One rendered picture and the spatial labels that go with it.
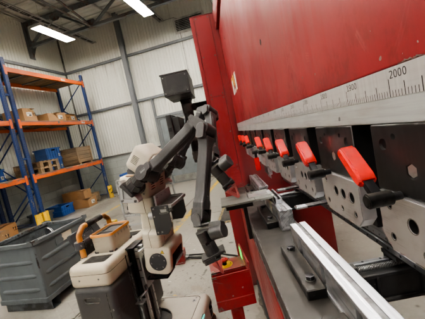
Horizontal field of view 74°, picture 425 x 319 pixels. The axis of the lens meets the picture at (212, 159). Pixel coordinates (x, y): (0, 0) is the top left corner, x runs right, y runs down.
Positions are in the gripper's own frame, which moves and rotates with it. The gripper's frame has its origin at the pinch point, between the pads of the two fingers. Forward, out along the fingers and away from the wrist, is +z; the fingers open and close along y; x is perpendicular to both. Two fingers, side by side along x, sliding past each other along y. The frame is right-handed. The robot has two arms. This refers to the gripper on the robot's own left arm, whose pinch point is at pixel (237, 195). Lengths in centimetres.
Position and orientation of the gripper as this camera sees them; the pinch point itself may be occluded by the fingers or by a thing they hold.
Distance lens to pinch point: 151.3
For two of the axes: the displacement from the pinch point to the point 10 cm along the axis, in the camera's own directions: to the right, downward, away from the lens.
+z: 6.6, 7.4, 0.6
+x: -7.5, 6.6, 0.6
